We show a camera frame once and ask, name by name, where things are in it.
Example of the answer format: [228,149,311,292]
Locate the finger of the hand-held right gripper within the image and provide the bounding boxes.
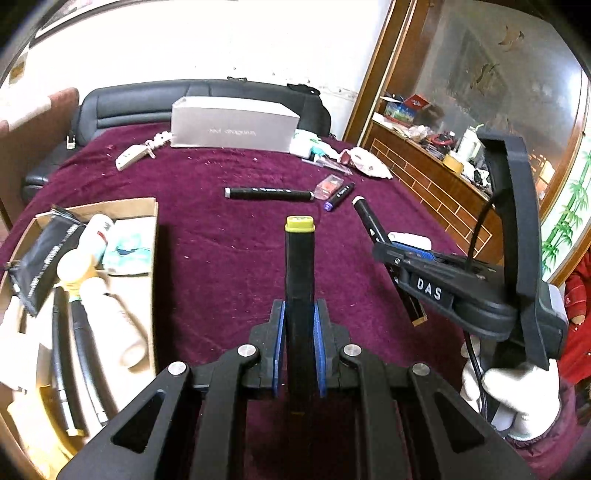
[373,241,490,277]

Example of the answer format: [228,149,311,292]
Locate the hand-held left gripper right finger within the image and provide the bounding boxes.
[314,299,536,480]

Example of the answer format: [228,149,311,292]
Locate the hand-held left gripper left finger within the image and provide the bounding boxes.
[58,299,287,480]

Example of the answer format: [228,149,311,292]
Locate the black pen white tip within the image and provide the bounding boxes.
[352,196,428,328]

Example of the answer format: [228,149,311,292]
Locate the black marker yellow cap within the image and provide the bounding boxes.
[284,215,317,421]

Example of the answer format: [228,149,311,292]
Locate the large white plastic bottle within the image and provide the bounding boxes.
[80,276,149,370]

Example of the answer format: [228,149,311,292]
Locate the shallow cardboard box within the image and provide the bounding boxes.
[0,198,160,480]

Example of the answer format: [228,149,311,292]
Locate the person's right forearm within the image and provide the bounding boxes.
[505,382,585,468]

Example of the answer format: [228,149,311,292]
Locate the person's right hand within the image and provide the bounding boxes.
[461,355,562,440]

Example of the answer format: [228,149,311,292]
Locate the small white flat case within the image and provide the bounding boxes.
[387,232,433,251]

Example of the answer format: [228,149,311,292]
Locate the black marker purple cap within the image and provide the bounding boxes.
[322,182,356,213]

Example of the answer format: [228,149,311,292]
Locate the wooden cabinet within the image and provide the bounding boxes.
[344,121,507,265]

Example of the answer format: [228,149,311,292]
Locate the pink and white bag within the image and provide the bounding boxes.
[338,147,394,180]

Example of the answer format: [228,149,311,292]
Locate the maroon blanket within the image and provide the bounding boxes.
[0,122,505,480]

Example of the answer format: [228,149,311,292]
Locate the pile of cabinet clutter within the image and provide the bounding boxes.
[376,92,497,190]

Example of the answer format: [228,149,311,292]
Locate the white thermos cup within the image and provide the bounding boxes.
[456,124,485,163]

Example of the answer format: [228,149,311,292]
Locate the white green packets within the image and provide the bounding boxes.
[289,129,343,163]

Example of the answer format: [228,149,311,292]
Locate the black pen silver ends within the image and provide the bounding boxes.
[224,186,315,202]

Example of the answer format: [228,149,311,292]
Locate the black bag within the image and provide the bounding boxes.
[286,83,332,137]

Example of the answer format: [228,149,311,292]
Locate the teal and white packet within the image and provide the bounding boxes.
[102,219,154,276]

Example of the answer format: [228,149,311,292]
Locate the black pen silver tip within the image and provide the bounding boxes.
[68,295,110,426]
[50,286,88,438]

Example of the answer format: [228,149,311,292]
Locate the grey cardboard box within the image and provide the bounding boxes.
[170,96,302,152]

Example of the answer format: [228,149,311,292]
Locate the wood framed mirror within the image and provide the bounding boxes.
[344,0,591,288]

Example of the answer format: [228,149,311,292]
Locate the small white printed bottle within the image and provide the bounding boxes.
[76,213,114,267]

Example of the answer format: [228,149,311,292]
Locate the round cream jar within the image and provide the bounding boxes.
[55,249,100,289]

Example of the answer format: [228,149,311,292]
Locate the white remote control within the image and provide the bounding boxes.
[115,143,151,172]

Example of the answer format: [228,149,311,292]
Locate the black printed pouch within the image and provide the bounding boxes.
[4,207,86,317]

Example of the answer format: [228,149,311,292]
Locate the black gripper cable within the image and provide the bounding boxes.
[464,186,507,417]

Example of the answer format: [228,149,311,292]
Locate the green bamboo wall painting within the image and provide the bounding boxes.
[539,148,591,278]

